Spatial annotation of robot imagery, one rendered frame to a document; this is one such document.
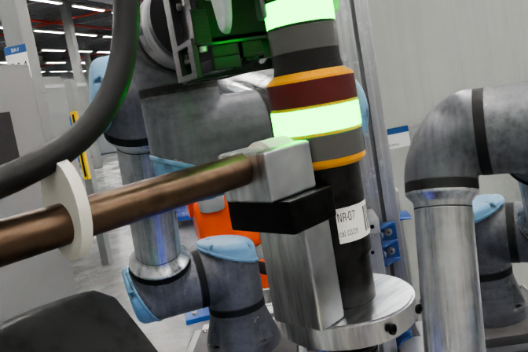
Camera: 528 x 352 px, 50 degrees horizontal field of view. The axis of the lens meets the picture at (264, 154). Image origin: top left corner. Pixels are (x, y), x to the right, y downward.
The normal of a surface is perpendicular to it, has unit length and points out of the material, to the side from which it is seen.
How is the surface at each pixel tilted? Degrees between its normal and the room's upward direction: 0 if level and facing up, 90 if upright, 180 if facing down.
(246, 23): 90
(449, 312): 71
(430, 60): 89
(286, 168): 90
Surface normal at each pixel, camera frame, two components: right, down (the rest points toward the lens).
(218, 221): 0.22, 0.07
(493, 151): -0.33, 0.51
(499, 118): -0.45, -0.18
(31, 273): 0.95, -0.13
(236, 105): 0.13, -0.58
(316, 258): 0.71, -0.04
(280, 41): -0.64, 0.19
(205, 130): 0.37, -0.07
